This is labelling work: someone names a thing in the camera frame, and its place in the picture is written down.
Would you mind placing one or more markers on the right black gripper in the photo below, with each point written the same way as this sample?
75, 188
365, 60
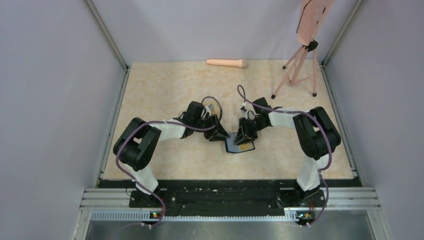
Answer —
248, 136

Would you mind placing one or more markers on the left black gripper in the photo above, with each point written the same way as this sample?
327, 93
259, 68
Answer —
217, 134

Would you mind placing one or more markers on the black card holder wallet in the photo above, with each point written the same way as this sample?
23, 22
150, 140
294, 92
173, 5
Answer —
232, 148

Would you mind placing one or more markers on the clear plastic card box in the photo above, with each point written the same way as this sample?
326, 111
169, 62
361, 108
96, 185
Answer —
217, 109

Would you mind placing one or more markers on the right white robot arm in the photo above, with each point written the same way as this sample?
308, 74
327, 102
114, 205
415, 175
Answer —
317, 135

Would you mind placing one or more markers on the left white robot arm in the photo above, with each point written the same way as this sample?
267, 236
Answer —
135, 147

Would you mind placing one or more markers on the pink microphone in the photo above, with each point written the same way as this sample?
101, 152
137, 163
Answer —
239, 63

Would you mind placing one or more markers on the pink tripod stand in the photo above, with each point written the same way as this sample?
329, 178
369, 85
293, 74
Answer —
294, 66

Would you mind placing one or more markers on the pink board on tripod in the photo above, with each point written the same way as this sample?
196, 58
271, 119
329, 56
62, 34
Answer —
312, 15

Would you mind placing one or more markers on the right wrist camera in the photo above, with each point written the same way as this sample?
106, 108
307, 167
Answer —
248, 114

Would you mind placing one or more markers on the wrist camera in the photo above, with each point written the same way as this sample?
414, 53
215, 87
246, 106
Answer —
248, 114
209, 109

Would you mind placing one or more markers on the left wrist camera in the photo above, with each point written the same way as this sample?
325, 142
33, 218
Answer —
209, 109

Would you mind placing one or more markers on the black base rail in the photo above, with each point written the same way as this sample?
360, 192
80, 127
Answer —
225, 198

